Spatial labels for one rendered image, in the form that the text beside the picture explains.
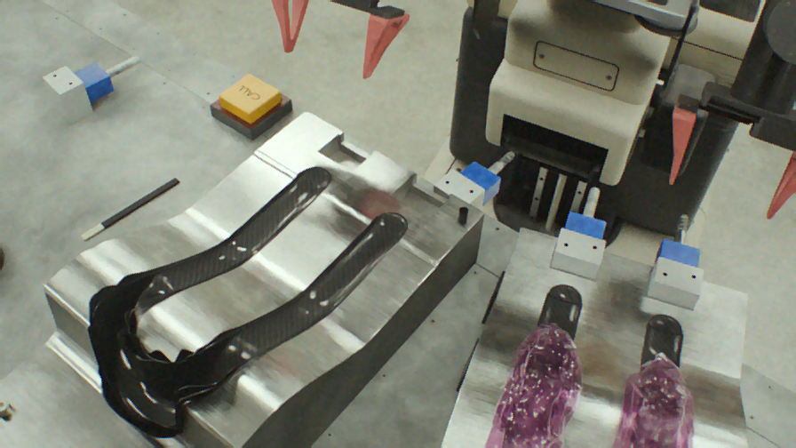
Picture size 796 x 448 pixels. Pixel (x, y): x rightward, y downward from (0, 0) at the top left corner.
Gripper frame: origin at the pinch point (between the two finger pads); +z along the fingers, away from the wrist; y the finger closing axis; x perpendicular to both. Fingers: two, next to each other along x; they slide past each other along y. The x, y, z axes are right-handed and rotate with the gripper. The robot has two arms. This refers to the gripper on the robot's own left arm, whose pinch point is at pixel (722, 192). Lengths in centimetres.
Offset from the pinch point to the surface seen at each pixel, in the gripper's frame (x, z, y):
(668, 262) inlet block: 4.5, 10.5, -1.8
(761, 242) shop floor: 131, 45, 28
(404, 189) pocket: 2.2, 12.4, -31.6
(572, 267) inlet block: 1.7, 13.7, -11.1
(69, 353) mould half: -27, 29, -52
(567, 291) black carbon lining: 0.4, 16.0, -10.7
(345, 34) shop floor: 154, 34, -109
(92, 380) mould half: -28, 30, -48
